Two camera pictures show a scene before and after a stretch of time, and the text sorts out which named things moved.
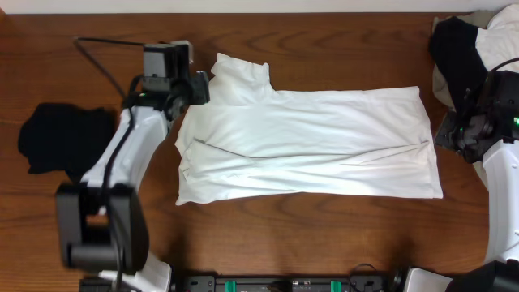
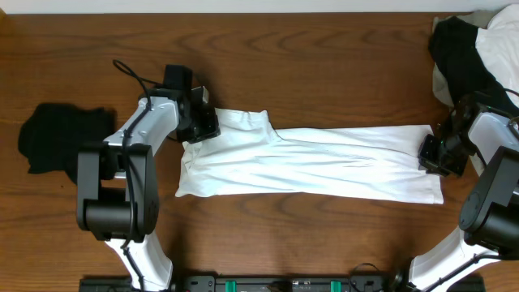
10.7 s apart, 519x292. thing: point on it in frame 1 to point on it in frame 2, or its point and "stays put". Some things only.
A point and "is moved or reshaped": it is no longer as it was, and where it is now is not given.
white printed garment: (499, 43) stays put
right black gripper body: (455, 135) to (450, 155)
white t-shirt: (246, 139) is moved or reshaped
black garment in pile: (456, 52) stays put
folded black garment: (62, 137) stays put
